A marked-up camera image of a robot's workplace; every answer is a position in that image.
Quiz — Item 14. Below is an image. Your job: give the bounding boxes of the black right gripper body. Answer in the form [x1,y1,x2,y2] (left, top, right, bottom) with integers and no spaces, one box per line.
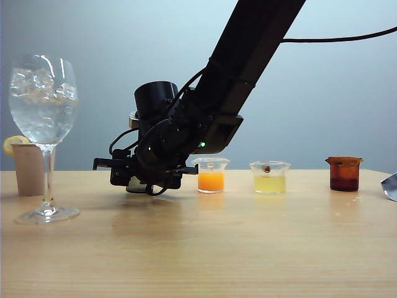
[92,148,200,190]

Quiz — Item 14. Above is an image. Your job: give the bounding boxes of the smoky grey measuring cup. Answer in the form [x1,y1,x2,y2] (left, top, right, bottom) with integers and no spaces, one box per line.
[125,175,149,194]

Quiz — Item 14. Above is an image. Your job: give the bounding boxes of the beige paper cup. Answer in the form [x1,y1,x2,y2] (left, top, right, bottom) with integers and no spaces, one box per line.
[11,143,56,197]

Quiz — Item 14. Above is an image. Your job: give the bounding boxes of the clear cup with orange juice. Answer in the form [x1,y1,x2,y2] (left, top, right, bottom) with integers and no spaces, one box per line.
[191,156,231,194]

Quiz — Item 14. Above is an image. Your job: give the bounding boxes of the clear cup with yellow juice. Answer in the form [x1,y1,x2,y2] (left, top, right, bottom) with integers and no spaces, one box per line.
[249,160,292,195]

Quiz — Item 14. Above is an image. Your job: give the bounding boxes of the amber measuring cup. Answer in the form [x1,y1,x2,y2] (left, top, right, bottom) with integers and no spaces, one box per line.
[324,155,364,192]

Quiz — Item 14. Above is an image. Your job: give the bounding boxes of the wine glass with ice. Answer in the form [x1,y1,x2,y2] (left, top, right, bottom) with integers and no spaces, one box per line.
[8,54,81,226]

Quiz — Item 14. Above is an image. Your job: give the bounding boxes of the yellow lemon slice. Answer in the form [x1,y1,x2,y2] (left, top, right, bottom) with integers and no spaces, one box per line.
[2,135,31,157]

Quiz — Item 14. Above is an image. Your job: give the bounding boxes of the stainless steel ice scoop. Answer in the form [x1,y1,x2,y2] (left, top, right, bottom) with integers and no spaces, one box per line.
[380,173,397,202]

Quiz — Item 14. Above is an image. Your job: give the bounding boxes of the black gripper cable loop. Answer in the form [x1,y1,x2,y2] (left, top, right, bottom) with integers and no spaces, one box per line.
[109,128,140,156]

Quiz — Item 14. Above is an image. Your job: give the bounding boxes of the long black arm cable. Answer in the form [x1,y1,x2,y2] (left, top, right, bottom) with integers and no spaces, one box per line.
[282,27,397,43]

